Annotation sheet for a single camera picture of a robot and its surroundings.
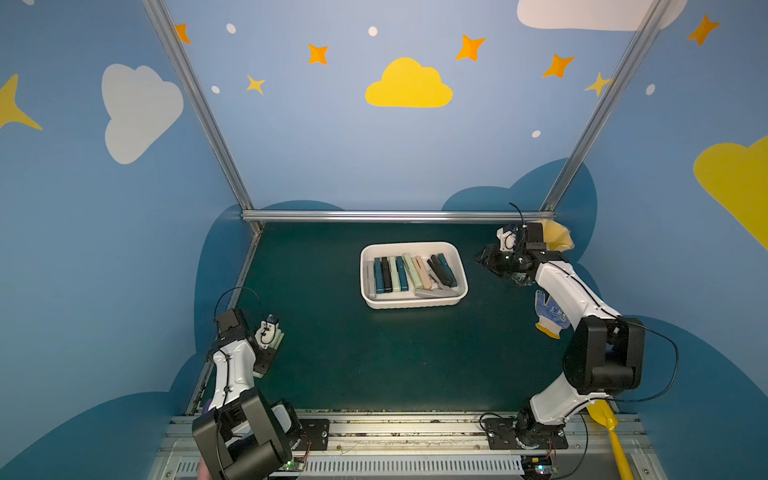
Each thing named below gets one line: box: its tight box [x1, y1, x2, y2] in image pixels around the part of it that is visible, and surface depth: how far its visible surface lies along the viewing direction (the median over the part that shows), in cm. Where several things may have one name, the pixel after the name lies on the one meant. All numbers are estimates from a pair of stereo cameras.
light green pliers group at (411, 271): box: [402, 252, 423, 289], surface depth 107 cm
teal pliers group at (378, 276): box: [374, 258, 385, 294], surface depth 106 cm
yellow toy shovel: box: [587, 400, 634, 480], surface depth 75 cm
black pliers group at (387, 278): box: [381, 256, 393, 293], surface depth 103 cm
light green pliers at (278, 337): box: [269, 328, 285, 350], surface depth 90 cm
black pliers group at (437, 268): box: [427, 254, 452, 288], surface depth 109 cm
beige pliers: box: [415, 256, 432, 290], surface depth 106 cm
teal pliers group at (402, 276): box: [395, 256, 409, 292], surface depth 105 cm
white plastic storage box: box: [361, 241, 469, 307], surface depth 106 cm
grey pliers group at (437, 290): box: [415, 271, 459, 297], surface depth 103 cm
